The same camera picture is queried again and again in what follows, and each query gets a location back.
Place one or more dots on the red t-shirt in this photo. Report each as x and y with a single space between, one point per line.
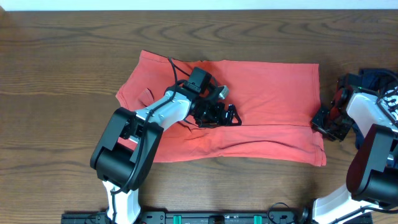
275 101

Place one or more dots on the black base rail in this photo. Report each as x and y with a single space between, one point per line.
185 218

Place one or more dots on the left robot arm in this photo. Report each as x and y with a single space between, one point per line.
125 152

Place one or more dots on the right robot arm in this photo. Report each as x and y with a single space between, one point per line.
371 181

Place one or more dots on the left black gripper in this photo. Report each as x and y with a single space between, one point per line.
217 121

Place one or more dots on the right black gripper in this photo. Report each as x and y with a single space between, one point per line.
339 135

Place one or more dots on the navy blue t-shirt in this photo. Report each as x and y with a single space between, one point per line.
373 79

